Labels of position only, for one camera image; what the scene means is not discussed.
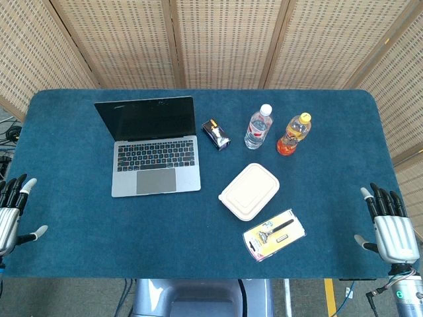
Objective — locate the orange juice bottle yellow cap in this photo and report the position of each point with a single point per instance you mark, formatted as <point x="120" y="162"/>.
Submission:
<point x="293" y="134"/>

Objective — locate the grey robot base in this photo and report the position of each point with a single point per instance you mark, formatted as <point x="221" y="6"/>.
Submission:
<point x="201" y="298"/>

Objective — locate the packaged razor blister pack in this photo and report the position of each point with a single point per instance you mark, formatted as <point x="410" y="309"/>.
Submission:
<point x="273" y="234"/>

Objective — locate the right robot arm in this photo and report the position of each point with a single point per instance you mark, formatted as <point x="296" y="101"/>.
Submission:
<point x="408" y="290"/>

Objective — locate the beige lidded food container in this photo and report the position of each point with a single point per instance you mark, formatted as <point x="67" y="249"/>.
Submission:
<point x="249" y="191"/>

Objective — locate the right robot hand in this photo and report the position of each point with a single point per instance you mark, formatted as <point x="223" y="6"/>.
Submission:
<point x="393" y="231"/>

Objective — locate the woven bamboo folding screen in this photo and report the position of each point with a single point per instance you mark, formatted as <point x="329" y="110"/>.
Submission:
<point x="224" y="43"/>

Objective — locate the yellow floor tape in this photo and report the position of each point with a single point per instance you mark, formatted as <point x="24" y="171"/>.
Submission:
<point x="330" y="297"/>

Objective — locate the clear water bottle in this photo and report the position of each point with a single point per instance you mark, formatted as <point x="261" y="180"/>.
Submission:
<point x="258" y="127"/>

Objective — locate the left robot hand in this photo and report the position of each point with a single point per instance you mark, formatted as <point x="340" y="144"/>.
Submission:
<point x="8" y="219"/>

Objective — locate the blue table mat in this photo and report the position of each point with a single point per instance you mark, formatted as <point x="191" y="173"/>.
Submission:
<point x="198" y="224"/>

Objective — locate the dark small snack box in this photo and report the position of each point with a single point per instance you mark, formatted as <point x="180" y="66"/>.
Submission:
<point x="216" y="134"/>

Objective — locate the silver laptop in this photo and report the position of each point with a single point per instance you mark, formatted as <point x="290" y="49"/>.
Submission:
<point x="153" y="155"/>

